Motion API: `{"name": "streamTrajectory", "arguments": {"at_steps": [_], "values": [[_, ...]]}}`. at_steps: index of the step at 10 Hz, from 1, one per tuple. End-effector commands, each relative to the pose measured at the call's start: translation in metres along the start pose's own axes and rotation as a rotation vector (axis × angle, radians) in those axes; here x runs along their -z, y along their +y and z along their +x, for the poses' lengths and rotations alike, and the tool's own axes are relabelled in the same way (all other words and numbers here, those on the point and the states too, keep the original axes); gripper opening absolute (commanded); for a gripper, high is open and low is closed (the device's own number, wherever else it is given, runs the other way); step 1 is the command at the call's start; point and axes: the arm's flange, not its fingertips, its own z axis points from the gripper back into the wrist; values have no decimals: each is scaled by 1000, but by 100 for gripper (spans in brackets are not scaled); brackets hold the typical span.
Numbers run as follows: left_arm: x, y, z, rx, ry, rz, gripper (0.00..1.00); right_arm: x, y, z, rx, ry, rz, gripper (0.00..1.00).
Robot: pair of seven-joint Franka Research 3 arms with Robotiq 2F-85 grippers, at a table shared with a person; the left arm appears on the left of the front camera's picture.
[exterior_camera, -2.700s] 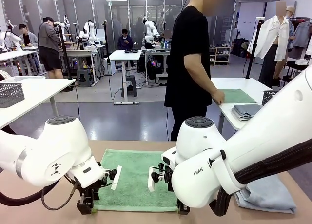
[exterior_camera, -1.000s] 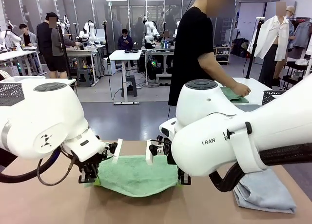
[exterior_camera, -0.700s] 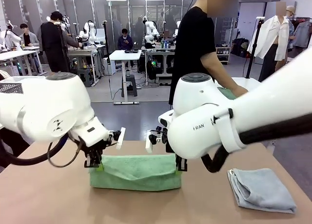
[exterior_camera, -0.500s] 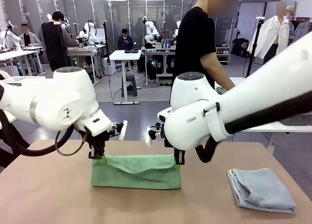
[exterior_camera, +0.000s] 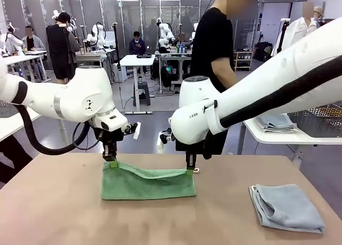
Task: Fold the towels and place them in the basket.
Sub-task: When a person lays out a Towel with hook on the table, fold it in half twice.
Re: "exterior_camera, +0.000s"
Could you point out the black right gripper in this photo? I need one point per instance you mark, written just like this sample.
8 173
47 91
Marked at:
187 147

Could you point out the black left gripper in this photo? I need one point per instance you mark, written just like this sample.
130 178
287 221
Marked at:
108 142

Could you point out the green towel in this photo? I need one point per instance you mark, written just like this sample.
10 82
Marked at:
147 186

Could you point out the blue towel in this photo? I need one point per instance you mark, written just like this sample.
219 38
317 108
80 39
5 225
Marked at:
276 120
291 207

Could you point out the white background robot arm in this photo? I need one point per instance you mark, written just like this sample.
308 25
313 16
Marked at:
9 39
97 35
55 15
164 32

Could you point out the person right forearm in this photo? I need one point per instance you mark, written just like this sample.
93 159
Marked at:
223 74

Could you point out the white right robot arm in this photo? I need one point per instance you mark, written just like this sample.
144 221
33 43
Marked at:
267 77

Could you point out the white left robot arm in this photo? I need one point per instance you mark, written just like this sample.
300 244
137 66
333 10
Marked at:
74 95

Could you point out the dark grey perforated basket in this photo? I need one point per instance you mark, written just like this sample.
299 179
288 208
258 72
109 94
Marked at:
315 122

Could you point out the grey step stool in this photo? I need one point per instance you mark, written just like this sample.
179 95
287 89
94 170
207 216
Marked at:
143 93

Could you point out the white rounded table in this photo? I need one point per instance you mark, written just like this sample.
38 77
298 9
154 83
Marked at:
10 125
280 138

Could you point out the folded beige towel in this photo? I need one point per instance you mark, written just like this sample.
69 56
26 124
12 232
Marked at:
279 129

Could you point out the folded blue towel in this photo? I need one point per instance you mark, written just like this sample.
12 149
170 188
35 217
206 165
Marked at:
276 120

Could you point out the seated person black trousers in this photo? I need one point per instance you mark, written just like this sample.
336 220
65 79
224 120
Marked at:
13 157

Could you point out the black tripod pole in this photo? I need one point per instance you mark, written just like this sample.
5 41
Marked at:
116 55

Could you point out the white desk with bottles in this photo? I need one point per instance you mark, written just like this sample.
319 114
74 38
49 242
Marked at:
173 53

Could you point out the white shelf unit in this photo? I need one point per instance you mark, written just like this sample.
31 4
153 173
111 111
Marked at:
243 61

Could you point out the seated person dark hoodie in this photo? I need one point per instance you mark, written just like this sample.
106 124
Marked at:
137 46

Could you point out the person black cap and shorts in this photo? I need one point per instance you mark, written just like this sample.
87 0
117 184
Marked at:
60 50

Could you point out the person in black t-shirt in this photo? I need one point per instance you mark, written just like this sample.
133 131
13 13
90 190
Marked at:
211 36

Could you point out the black bag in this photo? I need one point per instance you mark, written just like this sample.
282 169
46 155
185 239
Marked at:
263 50

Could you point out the seated person grey jacket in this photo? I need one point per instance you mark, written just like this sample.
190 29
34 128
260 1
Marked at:
33 43

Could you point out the black light stand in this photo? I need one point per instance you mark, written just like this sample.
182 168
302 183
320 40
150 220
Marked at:
283 28

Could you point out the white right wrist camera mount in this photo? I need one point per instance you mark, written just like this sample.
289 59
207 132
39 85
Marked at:
161 142

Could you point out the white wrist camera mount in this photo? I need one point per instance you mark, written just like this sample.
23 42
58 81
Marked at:
136 130
161 142

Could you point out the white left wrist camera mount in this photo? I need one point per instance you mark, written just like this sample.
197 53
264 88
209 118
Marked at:
136 130

